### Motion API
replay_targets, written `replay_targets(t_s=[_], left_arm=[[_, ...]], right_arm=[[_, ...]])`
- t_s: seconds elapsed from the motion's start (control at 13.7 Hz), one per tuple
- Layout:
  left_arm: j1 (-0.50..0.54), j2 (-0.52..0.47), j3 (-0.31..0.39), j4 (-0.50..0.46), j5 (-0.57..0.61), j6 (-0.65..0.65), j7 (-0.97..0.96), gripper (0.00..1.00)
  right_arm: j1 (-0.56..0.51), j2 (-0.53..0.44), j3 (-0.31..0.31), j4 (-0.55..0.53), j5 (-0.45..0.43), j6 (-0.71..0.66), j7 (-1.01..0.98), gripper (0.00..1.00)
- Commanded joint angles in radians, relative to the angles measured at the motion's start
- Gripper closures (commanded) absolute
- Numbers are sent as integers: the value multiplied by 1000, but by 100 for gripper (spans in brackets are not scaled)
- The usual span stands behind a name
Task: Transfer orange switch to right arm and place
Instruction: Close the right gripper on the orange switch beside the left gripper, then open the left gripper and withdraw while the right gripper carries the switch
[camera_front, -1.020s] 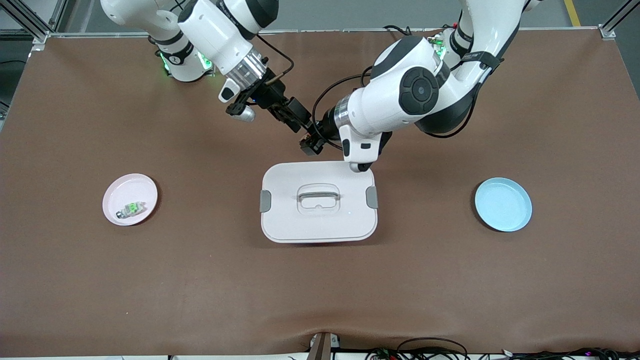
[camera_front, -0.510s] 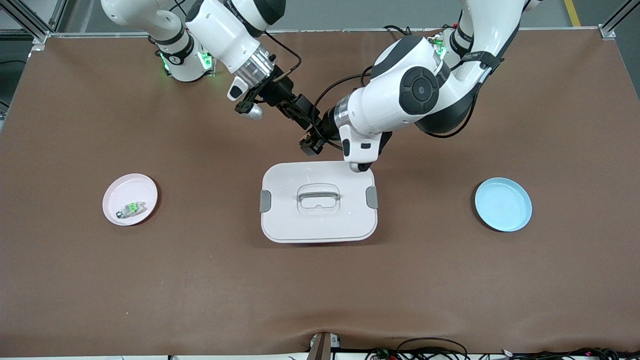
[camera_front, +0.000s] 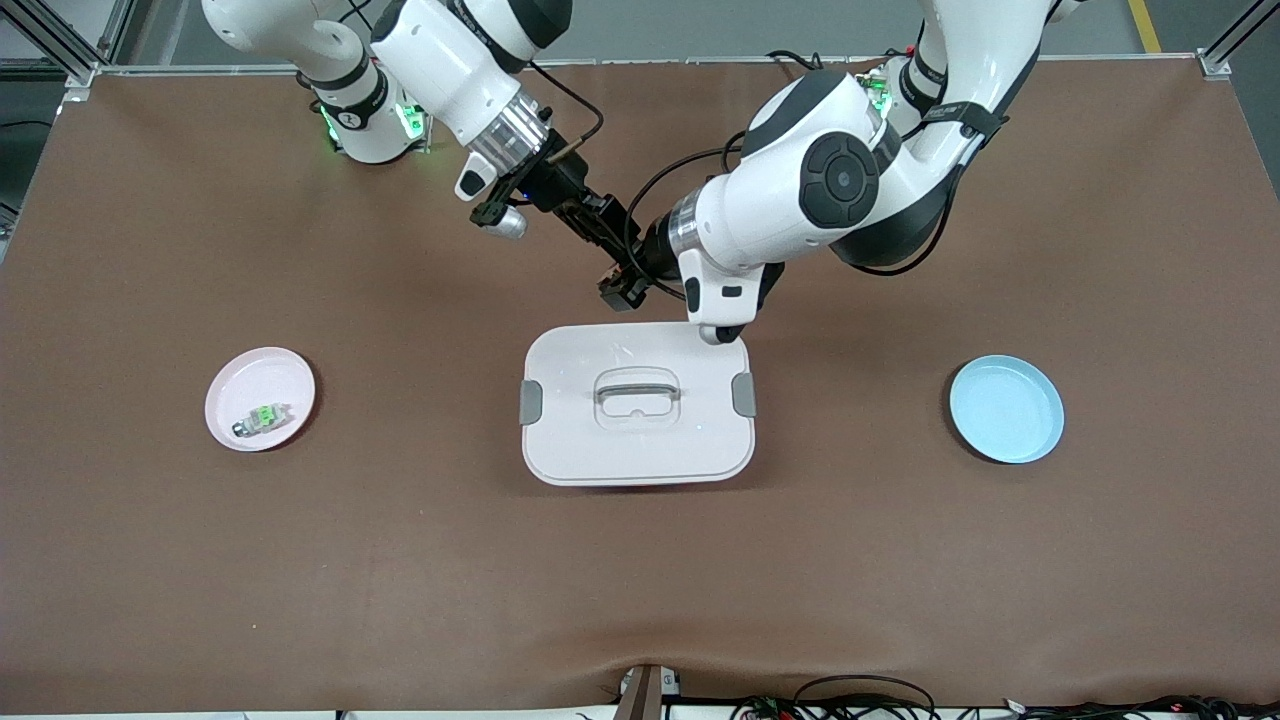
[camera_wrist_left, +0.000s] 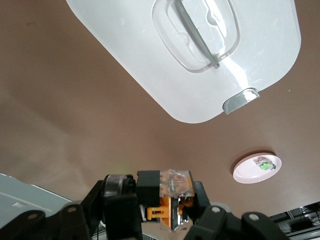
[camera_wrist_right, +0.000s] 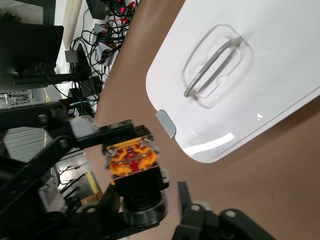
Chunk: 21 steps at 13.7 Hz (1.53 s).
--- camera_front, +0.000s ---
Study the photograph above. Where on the white lidded container box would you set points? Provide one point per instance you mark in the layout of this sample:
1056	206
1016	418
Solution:
680	440

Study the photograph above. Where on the orange and black switch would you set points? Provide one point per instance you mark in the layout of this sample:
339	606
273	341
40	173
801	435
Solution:
622	293

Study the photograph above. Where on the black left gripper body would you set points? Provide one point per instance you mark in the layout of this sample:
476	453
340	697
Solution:
653	253

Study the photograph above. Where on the metal table clamp bracket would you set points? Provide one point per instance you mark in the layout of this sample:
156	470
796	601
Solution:
640	700

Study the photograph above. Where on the light blue round plate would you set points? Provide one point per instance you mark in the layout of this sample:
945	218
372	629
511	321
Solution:
1005	410

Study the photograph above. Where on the slanted aluminium frame strut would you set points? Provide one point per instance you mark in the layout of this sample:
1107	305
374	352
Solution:
60	45

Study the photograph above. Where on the green and white switch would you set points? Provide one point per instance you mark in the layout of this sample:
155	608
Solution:
262	418

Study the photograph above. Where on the aluminium frame corner strut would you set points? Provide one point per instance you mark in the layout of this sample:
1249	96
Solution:
1225	45

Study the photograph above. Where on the silver table edge rail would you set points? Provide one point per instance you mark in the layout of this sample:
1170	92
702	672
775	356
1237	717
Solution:
650	62

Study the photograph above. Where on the upright aluminium frame post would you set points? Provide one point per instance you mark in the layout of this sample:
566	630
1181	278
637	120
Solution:
118	25

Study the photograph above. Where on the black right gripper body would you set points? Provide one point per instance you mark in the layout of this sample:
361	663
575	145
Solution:
556	183

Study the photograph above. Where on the brown table mat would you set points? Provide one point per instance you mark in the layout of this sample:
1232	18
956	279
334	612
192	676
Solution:
640	560

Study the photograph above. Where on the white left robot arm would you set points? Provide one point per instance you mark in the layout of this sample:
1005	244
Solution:
800	200

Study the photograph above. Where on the pink round plate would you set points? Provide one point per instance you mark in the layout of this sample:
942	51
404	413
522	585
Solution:
270	380

